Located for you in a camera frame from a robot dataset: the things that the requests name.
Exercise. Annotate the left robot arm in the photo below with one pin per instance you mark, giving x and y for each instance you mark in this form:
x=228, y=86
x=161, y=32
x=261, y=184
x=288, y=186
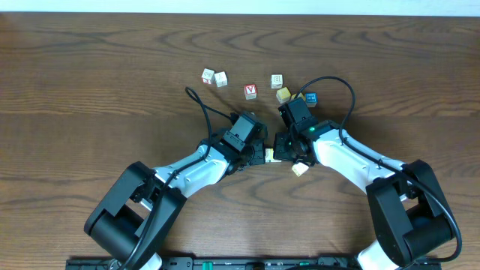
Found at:
x=136, y=214

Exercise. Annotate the plain white block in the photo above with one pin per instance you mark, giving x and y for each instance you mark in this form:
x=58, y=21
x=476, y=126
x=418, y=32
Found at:
x=221, y=79

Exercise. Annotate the white ladybug block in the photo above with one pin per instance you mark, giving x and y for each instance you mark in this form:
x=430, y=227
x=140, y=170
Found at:
x=299, y=168

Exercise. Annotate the white block red side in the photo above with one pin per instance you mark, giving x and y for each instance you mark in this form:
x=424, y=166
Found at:
x=208, y=76

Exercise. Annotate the blue top block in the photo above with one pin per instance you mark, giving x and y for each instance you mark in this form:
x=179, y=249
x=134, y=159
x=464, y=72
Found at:
x=311, y=99

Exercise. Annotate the white block green side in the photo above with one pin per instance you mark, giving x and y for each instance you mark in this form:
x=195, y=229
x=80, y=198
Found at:
x=269, y=155

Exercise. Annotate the yellow block letter B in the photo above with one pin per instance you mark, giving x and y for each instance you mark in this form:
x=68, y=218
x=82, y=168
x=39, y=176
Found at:
x=294, y=96

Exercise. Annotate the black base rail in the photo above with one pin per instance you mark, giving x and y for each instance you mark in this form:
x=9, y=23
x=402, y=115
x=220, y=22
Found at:
x=188, y=263

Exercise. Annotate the yellow block with plane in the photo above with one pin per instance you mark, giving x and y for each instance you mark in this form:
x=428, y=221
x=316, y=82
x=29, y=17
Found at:
x=283, y=95

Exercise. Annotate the white block blue X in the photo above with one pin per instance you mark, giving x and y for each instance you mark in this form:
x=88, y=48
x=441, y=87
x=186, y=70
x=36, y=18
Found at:
x=277, y=81

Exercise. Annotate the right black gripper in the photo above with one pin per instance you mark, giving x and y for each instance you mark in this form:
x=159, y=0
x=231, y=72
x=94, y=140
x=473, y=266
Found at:
x=282, y=154

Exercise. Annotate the red letter A block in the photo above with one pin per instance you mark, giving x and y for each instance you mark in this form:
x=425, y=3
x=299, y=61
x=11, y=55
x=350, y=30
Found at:
x=250, y=91

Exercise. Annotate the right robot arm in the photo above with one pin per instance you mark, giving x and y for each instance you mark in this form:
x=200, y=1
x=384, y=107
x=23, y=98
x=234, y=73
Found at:
x=410, y=214

